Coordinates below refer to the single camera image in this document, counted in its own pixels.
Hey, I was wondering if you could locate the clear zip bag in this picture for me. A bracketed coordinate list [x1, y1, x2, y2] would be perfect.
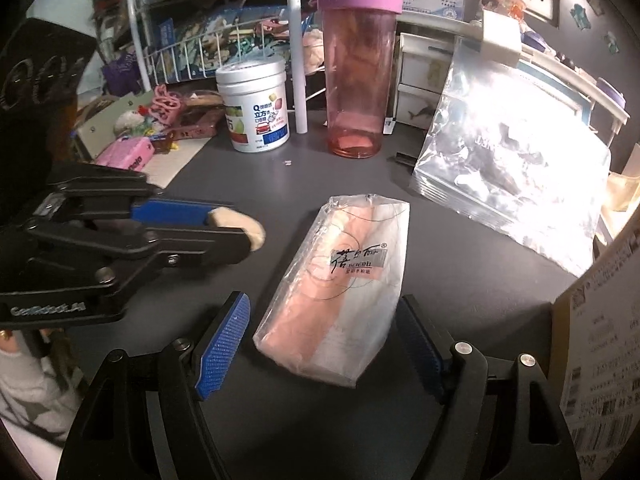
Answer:
[409, 37, 613, 278]

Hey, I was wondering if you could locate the cream pouch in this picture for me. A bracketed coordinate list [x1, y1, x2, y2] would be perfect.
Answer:
[602, 170, 640, 213]

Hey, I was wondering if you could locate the white desk riser shelf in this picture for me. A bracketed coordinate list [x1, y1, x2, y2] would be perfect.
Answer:
[395, 7, 632, 126]

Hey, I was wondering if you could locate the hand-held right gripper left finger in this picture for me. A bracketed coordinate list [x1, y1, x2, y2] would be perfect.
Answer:
[55, 290, 252, 480]

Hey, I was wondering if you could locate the cardboard box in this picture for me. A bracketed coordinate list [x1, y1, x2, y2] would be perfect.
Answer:
[552, 230, 640, 480]

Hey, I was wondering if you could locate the white wire rack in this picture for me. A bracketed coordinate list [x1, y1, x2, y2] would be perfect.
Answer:
[125, 0, 371, 136]

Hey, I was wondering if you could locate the white power adapter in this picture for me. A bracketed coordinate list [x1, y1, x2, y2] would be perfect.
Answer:
[481, 10, 524, 64]

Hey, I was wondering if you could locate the purple round case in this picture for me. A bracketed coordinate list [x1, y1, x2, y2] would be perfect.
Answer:
[596, 77, 627, 109]

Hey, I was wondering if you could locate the tissue pack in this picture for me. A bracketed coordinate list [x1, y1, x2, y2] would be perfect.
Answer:
[252, 194, 412, 390]

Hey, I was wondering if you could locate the light blue picture frame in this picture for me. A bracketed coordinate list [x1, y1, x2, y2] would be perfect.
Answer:
[515, 55, 599, 133]

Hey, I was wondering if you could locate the grey green board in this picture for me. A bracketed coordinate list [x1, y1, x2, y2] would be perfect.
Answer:
[75, 92, 153, 161]

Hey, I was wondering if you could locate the row of blue illustrated boxes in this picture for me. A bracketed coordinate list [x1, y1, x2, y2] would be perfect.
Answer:
[157, 2, 301, 86]

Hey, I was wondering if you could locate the small white plush red bow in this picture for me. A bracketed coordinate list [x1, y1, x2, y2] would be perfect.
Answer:
[115, 107, 151, 136]

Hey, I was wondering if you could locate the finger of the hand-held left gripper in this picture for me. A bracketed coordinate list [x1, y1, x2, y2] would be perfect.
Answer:
[30, 162, 236, 227]
[25, 221, 252, 291]

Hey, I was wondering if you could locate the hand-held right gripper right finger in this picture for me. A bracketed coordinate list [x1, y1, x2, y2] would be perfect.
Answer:
[395, 294, 583, 480]

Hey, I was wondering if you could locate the white plastic jar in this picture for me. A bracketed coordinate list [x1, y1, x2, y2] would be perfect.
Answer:
[215, 55, 291, 153]

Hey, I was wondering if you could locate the white mini drawer unit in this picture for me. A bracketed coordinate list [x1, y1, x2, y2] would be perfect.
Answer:
[394, 32, 456, 129]

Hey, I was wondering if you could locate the pink tumbler with purple lid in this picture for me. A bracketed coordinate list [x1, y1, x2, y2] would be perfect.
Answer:
[316, 0, 403, 160]

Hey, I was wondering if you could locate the pink hair claw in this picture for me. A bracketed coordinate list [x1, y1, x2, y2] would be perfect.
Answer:
[152, 85, 183, 123]

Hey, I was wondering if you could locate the pink tissue packet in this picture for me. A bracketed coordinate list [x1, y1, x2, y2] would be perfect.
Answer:
[95, 137, 153, 171]

